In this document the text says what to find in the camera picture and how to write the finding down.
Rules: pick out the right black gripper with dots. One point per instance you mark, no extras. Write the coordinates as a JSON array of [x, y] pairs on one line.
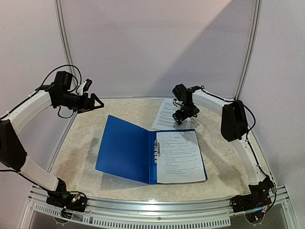
[[185, 113]]

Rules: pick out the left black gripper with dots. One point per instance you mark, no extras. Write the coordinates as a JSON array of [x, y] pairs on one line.
[[86, 106]]

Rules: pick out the printed paper sheet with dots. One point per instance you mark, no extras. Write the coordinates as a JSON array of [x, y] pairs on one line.
[[179, 158], [164, 119]]

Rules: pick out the metal folder clip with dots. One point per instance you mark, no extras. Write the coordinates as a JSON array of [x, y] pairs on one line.
[[156, 151]]

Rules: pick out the blue plastic folder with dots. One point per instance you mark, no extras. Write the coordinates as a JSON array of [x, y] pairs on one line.
[[127, 151]]

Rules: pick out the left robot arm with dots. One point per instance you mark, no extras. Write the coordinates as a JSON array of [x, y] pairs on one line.
[[13, 125]]

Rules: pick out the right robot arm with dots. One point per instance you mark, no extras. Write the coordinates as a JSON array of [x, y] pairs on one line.
[[234, 128]]

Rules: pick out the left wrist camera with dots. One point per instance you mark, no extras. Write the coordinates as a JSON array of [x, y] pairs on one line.
[[83, 87]]

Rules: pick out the left aluminium frame post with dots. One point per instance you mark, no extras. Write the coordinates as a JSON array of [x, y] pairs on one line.
[[62, 31]]

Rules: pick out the aluminium frame post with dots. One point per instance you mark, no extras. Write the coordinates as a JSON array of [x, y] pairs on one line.
[[250, 48], [62, 31]]

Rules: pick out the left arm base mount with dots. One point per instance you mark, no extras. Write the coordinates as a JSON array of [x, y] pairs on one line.
[[70, 200]]

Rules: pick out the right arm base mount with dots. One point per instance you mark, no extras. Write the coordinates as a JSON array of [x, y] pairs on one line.
[[252, 200]]

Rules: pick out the aluminium front rail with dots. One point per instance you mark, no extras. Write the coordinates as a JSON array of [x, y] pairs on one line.
[[103, 213]]

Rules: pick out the right aluminium frame post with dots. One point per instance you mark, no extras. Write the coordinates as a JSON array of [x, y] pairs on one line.
[[250, 48]]

